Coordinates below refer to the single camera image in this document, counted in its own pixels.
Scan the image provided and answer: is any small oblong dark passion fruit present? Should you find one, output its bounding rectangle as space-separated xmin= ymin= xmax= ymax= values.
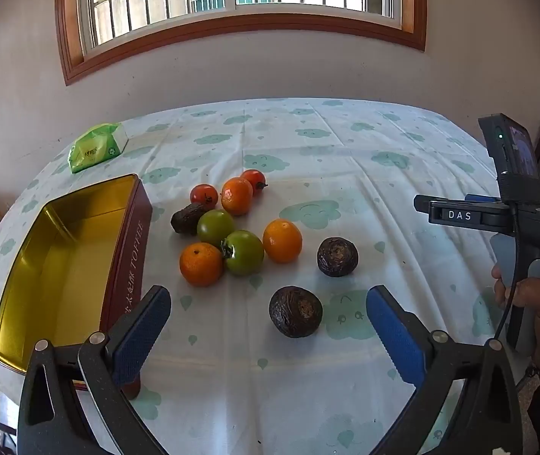
xmin=171 ymin=202 xmax=209 ymax=235

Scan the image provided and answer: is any black cable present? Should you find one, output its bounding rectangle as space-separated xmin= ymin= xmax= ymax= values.
xmin=492 ymin=201 xmax=521 ymax=342

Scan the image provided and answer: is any red tomato with stem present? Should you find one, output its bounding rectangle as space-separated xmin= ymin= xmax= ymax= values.
xmin=240 ymin=169 xmax=268 ymax=196

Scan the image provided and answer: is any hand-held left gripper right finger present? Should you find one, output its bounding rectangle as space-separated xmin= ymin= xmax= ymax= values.
xmin=366 ymin=285 xmax=523 ymax=455

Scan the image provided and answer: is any small orange mandarin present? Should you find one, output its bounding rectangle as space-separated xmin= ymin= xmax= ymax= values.
xmin=221 ymin=177 xmax=254 ymax=216

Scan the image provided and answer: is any orange mandarin with stem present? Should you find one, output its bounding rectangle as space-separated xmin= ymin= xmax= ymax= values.
xmin=179 ymin=242 xmax=224 ymax=287

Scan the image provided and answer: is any green tomato with stem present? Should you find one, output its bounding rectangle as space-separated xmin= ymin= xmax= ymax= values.
xmin=220 ymin=230 xmax=265 ymax=276

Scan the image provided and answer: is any round dark wrinkled passion fruit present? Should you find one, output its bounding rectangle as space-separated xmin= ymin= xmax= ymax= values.
xmin=269 ymin=286 xmax=323 ymax=339
xmin=317 ymin=237 xmax=359 ymax=278

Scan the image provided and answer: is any brown framed barred window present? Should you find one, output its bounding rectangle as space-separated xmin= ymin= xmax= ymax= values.
xmin=54 ymin=0 xmax=428 ymax=87

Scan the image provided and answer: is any green tissue pack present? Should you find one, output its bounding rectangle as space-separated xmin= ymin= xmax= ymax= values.
xmin=68 ymin=122 xmax=129 ymax=174

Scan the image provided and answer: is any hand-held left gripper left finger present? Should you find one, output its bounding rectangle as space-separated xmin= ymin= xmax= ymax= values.
xmin=16 ymin=285 xmax=172 ymax=455

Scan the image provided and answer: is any red tin box gold inside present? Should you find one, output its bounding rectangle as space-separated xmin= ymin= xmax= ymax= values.
xmin=0 ymin=174 xmax=153 ymax=399

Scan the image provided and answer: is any smooth round orange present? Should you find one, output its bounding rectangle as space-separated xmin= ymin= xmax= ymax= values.
xmin=262 ymin=218 xmax=303 ymax=264

